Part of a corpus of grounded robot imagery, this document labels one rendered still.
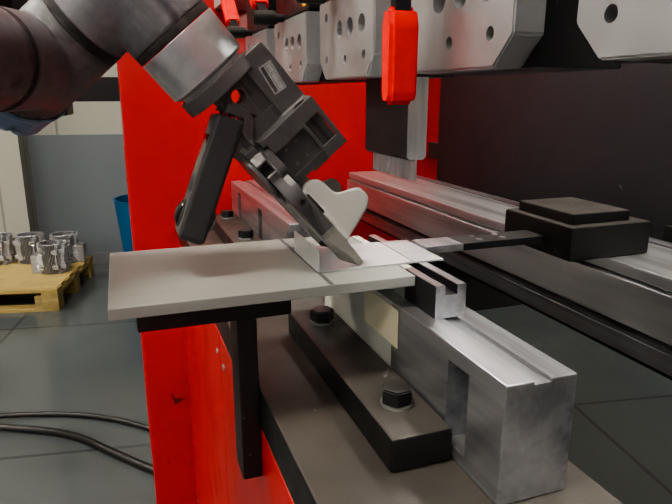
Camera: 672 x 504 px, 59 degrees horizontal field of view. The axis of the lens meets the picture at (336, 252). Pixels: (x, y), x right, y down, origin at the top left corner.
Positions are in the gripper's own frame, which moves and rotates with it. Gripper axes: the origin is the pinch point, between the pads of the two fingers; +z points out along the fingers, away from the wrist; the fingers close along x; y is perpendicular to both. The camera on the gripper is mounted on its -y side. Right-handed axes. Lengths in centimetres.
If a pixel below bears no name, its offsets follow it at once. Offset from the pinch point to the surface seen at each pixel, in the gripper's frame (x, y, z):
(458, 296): -11.3, 4.3, 6.2
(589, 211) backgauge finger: -2.8, 23.6, 16.6
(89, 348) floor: 230, -96, 49
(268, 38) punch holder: 36.1, 17.0, -16.1
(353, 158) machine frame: 86, 27, 23
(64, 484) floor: 124, -99, 47
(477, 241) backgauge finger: -0.1, 12.2, 10.8
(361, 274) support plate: -5.9, -0.2, 0.8
